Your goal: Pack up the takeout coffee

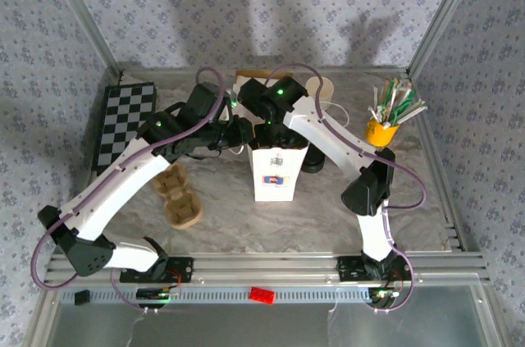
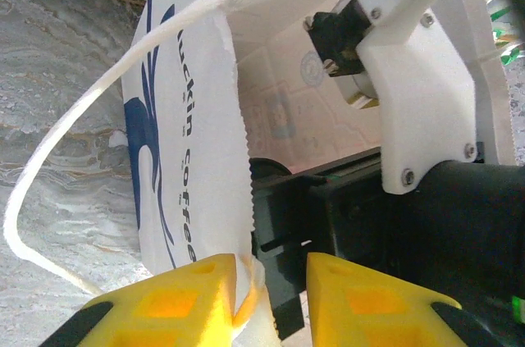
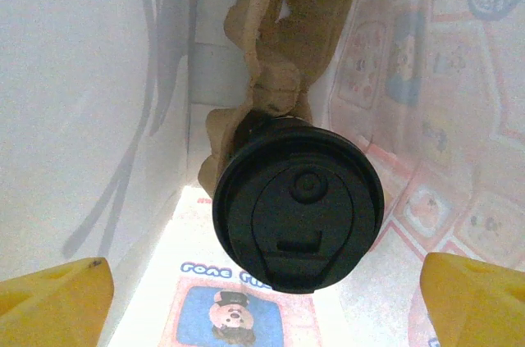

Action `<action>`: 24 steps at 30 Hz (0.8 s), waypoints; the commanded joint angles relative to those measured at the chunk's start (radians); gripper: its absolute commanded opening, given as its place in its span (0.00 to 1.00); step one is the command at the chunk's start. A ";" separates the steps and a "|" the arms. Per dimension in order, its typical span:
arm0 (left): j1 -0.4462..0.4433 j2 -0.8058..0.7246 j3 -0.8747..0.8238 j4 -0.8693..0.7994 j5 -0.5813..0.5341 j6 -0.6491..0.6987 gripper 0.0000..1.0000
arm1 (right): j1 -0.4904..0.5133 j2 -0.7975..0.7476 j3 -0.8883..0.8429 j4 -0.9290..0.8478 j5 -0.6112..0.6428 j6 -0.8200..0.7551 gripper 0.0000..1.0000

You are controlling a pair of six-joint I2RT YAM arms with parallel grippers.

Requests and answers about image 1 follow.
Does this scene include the white paper bag with handles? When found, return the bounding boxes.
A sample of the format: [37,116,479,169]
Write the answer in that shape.
[229,83,351,203]

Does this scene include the brown pulp cup carrier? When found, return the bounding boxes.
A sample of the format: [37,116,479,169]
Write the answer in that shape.
[151,165,205,230]

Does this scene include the nested white paper cups stack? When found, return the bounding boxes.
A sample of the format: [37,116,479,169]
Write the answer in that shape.
[305,75,336,112]

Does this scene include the black plastic cup lid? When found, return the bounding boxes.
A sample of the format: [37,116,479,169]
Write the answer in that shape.
[302,144,326,174]

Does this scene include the black grey checkerboard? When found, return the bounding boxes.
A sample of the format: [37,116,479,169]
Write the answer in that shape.
[90,82,158,174]

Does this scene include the paper-wrapped white straw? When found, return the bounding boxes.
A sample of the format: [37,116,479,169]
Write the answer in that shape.
[372,84,386,119]
[392,103,429,126]

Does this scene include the wooden stir stick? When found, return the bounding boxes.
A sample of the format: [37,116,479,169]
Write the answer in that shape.
[379,78,393,112]

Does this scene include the yellow tin holder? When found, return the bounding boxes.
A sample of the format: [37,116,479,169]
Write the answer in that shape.
[366,116,401,148]

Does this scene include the red toy brick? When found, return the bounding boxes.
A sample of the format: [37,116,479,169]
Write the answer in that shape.
[249,286,276,306]

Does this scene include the aluminium back rail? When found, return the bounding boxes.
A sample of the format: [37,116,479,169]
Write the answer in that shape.
[116,63,411,77]

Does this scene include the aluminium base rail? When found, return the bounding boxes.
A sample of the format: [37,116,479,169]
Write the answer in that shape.
[44,252,491,285]

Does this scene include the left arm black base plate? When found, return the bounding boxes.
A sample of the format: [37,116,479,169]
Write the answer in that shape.
[119,255,194,284]

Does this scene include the grey slotted cable duct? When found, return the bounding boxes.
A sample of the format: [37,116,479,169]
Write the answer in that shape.
[61,284,372,305]

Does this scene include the aluminium corner post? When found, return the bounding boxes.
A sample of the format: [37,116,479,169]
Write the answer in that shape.
[405,0,491,77]
[40,0,126,81]

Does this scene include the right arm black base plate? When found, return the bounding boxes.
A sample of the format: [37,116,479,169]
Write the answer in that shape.
[336,255,413,282]

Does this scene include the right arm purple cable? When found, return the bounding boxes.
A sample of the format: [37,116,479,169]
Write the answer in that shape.
[264,62,427,315]

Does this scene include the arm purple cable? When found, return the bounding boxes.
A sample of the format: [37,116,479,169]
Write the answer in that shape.
[31,66,226,315]
[264,62,427,315]

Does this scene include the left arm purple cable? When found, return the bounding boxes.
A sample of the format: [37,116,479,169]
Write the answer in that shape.
[31,66,226,315]

